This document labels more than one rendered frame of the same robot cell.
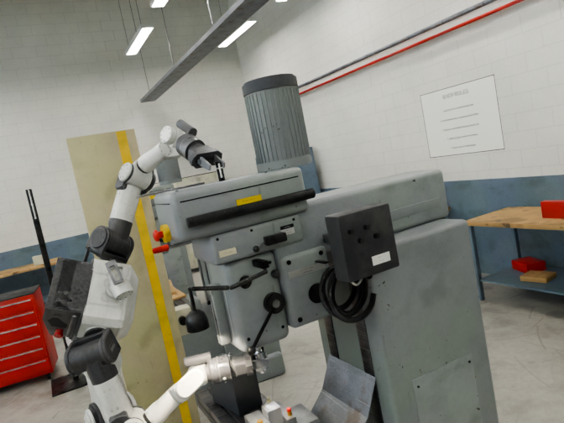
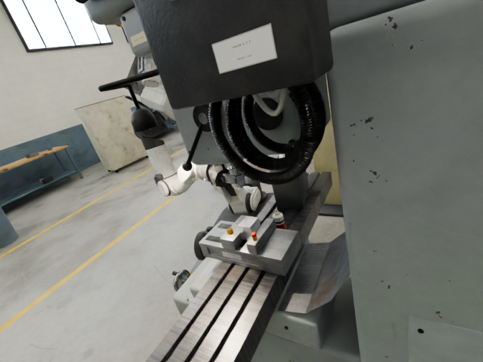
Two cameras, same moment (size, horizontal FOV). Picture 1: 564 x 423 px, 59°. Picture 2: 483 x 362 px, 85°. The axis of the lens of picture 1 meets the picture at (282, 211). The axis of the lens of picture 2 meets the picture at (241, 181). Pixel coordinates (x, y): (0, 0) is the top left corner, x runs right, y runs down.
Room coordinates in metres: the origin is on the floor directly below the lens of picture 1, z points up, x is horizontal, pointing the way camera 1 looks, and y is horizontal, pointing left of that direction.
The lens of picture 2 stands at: (1.35, -0.52, 1.55)
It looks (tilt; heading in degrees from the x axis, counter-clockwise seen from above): 23 degrees down; 62
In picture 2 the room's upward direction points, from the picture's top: 16 degrees counter-clockwise
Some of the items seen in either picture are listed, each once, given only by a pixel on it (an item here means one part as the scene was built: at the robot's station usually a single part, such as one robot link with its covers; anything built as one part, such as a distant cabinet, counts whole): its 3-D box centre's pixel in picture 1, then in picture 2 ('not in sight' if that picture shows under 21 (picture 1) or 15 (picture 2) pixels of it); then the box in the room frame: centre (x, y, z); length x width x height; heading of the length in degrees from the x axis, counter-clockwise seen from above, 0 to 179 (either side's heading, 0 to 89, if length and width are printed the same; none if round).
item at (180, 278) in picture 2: not in sight; (187, 282); (1.50, 0.63, 0.62); 0.16 x 0.12 x 0.12; 116
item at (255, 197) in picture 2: not in sight; (244, 200); (2.14, 0.97, 0.68); 0.21 x 0.20 x 0.13; 38
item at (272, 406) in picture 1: (272, 414); (249, 228); (1.71, 0.18, 1.03); 0.06 x 0.05 x 0.06; 23
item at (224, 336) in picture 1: (219, 313); not in sight; (1.67, 0.28, 1.45); 0.04 x 0.04 x 0.21; 26
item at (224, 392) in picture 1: (232, 381); (290, 178); (2.08, 0.35, 1.02); 0.22 x 0.12 x 0.20; 36
